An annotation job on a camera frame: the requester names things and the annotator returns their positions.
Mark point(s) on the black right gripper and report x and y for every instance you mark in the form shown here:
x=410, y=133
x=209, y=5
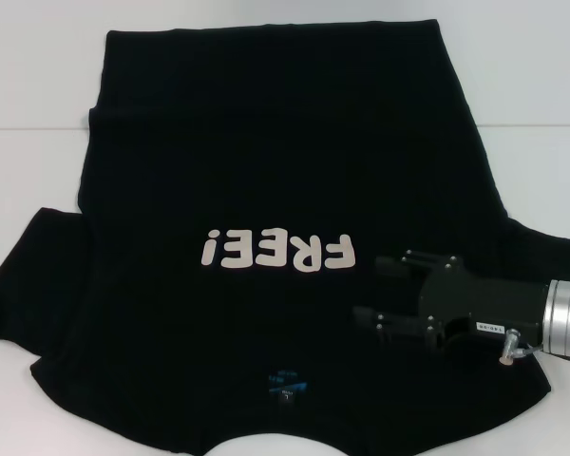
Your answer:
x=489, y=301

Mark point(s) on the black shirt with FREE! print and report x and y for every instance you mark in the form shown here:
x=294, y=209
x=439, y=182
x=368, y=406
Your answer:
x=266, y=166

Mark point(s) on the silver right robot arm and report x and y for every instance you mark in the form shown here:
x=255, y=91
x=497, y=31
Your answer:
x=563, y=316

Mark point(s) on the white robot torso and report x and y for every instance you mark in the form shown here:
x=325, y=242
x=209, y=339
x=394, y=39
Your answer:
x=266, y=442

